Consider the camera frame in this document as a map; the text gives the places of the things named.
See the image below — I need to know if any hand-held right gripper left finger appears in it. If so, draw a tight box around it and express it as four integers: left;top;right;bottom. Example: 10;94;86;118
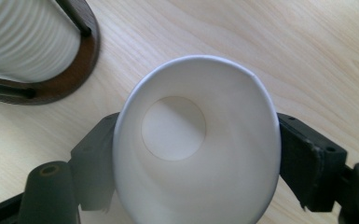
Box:
69;112;121;213

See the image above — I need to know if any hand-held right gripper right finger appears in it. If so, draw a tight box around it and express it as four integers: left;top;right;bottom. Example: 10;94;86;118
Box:
276;112;349;213

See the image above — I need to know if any dark brown double cup holder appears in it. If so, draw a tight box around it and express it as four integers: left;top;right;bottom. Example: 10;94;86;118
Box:
0;0;102;106

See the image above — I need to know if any single white paper cup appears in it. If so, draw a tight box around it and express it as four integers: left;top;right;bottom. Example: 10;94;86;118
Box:
112;54;283;224

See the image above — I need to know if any tall stack of white cups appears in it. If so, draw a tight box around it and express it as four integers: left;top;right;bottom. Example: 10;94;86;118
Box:
0;0;82;84

